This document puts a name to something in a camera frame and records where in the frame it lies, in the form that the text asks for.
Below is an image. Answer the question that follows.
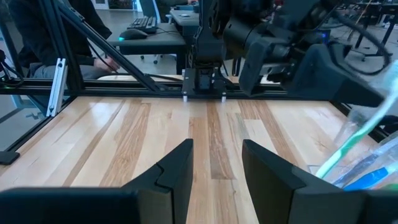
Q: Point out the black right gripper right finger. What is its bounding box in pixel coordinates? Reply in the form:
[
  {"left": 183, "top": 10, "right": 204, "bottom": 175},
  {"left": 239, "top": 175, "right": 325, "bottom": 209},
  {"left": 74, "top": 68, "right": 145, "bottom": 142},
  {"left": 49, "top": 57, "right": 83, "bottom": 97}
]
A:
[{"left": 243, "top": 139, "right": 398, "bottom": 224}]

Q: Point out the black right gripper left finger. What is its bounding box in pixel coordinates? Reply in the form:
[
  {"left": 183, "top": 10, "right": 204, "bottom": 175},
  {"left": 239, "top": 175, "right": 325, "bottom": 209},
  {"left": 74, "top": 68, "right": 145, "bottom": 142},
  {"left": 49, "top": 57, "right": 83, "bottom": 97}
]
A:
[{"left": 0, "top": 139, "right": 194, "bottom": 224}]

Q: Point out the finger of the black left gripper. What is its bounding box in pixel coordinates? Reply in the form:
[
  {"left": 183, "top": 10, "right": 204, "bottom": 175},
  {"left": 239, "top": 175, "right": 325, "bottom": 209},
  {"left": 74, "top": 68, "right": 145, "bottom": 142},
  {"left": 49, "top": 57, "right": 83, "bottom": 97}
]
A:
[
  {"left": 239, "top": 39, "right": 280, "bottom": 96},
  {"left": 287, "top": 43, "right": 385, "bottom": 108}
]

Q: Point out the blue toothbrush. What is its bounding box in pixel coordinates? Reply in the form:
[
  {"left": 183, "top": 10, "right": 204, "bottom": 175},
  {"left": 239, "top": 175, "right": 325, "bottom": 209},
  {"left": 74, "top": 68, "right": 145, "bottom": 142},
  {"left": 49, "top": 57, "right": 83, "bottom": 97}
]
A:
[{"left": 343, "top": 164, "right": 398, "bottom": 191}]

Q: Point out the black keyboard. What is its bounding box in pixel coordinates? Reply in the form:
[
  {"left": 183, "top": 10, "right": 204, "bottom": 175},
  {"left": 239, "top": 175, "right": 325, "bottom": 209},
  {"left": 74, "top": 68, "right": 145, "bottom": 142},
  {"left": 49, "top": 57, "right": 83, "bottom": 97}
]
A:
[{"left": 126, "top": 15, "right": 159, "bottom": 34}]

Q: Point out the black computer mouse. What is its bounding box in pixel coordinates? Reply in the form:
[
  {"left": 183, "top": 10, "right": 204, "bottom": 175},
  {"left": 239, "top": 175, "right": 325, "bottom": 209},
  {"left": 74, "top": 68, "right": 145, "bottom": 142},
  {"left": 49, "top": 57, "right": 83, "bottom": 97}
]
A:
[{"left": 118, "top": 28, "right": 149, "bottom": 41}]

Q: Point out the person's hand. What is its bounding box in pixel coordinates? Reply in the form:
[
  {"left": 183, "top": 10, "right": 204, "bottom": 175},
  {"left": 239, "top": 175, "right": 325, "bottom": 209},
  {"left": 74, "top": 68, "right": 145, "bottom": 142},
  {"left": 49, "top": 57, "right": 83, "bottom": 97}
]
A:
[{"left": 94, "top": 57, "right": 121, "bottom": 72}]

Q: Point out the person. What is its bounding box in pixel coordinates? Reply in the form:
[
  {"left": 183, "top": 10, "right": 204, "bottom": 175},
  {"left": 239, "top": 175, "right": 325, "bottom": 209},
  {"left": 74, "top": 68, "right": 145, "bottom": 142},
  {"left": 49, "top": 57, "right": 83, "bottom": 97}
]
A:
[{"left": 7, "top": 0, "right": 121, "bottom": 80}]

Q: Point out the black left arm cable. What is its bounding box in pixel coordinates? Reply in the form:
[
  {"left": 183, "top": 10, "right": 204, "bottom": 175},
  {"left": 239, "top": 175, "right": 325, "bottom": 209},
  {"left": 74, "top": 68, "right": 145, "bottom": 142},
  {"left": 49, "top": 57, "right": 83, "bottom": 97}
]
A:
[{"left": 332, "top": 9, "right": 393, "bottom": 76}]

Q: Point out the black aluminium table frame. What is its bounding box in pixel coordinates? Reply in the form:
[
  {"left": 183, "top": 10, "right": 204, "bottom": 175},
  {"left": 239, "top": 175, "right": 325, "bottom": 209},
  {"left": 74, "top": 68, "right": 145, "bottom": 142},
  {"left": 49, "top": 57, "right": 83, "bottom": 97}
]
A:
[{"left": 0, "top": 0, "right": 398, "bottom": 166}]

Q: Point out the silver aluminium bracket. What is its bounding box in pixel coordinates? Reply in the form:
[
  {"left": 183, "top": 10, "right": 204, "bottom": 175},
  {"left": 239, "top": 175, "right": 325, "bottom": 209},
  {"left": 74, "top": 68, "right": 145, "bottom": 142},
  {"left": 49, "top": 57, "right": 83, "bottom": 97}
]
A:
[{"left": 46, "top": 57, "right": 68, "bottom": 118}]

